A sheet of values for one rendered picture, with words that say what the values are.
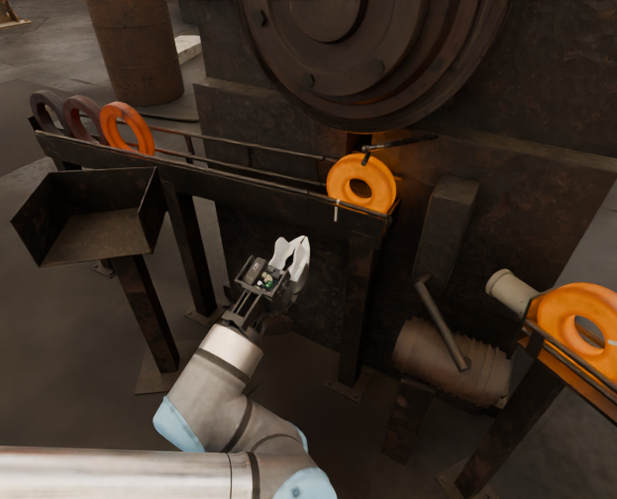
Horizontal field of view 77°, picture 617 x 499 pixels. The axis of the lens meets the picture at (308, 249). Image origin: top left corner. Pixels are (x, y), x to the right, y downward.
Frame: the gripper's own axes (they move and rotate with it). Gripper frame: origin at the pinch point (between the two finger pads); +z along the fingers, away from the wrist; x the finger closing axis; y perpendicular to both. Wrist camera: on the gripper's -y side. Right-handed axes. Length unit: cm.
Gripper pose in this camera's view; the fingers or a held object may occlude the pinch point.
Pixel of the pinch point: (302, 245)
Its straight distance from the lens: 71.2
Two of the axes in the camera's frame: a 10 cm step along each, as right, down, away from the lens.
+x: -8.7, -3.2, 3.7
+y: -1.5, -5.5, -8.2
